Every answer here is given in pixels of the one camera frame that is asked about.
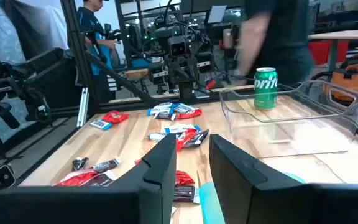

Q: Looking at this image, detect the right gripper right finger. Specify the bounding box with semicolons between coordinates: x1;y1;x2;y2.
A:
209;134;358;224

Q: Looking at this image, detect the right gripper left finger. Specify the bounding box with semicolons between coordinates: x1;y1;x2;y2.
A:
0;134;177;224

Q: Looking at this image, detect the blue white candy bar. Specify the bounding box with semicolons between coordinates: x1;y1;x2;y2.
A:
147;102;173;116
147;132;169;142
153;111;177;121
171;102;198;113
89;119;114;131
163;123;201;134

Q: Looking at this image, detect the white tablet screen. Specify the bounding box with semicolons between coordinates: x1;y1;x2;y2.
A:
206;4;228;24

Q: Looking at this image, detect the green Sprite can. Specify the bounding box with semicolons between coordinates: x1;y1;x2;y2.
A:
253;67;278;110

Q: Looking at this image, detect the person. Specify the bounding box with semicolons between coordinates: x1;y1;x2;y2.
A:
76;0;120;103
237;0;316;86

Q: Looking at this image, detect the silver aluminium bar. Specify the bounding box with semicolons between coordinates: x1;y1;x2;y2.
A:
76;86;90;128

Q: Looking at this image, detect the clear plastic bin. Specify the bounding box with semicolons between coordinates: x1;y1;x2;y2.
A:
219;79;358;159

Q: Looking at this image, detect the red storage bin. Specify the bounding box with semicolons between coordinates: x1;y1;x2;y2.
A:
308;40;349;65

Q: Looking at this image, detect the orange shop vacuum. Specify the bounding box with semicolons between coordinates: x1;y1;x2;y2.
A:
323;46;358;100

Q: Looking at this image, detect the black cloth backdrop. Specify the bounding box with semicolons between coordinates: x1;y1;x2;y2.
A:
0;0;71;60

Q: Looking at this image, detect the light wood table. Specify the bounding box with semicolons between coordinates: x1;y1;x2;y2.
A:
308;29;358;72

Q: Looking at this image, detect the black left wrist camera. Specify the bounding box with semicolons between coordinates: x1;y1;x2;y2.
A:
167;35;188;59

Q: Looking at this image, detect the black table-level camera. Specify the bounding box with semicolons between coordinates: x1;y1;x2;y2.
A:
0;164;17;194

